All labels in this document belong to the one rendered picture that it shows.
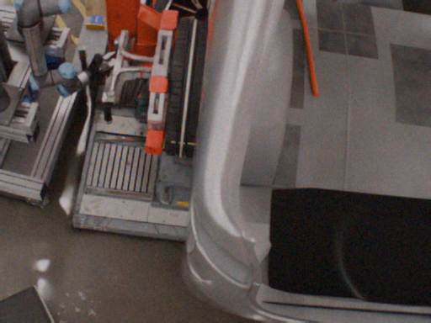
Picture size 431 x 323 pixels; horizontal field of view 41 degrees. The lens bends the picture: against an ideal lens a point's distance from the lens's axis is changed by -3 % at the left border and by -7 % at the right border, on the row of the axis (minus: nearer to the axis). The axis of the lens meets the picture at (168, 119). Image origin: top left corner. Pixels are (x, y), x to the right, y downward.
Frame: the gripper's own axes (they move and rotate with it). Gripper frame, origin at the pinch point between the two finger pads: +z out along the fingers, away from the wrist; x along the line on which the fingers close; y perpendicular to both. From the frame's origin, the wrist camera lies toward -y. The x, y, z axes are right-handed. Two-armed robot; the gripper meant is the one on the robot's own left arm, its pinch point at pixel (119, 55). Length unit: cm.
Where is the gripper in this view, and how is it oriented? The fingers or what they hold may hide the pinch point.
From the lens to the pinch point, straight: 302.2
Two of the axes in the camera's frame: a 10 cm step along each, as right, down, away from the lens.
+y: -0.3, 5.3, 8.5
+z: 7.8, -5.2, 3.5
